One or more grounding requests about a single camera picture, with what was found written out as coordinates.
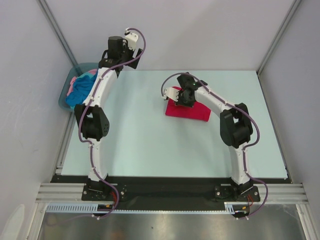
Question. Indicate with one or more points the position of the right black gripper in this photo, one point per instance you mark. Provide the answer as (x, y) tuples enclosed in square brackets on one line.
[(182, 100)]

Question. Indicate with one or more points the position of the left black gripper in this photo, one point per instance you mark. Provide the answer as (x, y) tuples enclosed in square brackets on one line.
[(130, 51)]

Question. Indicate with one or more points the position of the red t shirt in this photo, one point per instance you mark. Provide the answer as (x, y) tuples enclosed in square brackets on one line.
[(197, 112)]

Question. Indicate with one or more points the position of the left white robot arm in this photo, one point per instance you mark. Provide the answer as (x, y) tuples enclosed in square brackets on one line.
[(93, 124)]

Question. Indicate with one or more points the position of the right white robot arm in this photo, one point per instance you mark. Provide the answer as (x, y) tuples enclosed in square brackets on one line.
[(235, 127)]

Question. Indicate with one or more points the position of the pink t shirt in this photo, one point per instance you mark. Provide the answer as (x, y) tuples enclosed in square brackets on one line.
[(73, 80)]

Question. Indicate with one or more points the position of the light teal t shirt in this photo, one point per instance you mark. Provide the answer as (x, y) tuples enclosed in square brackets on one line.
[(88, 74)]

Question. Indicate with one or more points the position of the translucent blue plastic basket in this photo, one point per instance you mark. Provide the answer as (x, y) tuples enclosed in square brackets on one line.
[(75, 71)]

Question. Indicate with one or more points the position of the blue t shirt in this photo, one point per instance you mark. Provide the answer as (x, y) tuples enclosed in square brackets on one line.
[(81, 89)]

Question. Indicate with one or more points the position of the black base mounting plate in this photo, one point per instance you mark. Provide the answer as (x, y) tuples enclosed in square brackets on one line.
[(172, 203)]

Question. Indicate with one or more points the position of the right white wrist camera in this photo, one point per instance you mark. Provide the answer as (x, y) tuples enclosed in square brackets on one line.
[(171, 93)]

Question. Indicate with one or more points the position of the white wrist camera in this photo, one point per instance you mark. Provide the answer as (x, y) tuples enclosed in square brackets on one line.
[(132, 39), (171, 93)]

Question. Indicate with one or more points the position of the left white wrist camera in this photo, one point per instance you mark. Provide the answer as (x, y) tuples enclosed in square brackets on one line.
[(132, 39)]

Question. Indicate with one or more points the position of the left aluminium corner post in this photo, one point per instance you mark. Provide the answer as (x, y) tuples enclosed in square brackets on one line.
[(45, 8)]

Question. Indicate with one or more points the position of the aluminium corner post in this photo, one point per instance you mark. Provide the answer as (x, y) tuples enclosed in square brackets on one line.
[(279, 35), (45, 8)]

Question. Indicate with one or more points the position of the slotted cable duct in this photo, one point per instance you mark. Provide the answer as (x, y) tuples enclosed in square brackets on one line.
[(104, 208)]

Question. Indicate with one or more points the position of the right aluminium corner post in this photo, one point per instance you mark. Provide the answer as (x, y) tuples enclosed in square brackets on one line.
[(279, 35)]

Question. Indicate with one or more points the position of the aluminium front rail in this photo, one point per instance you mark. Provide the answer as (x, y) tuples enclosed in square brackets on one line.
[(76, 192)]

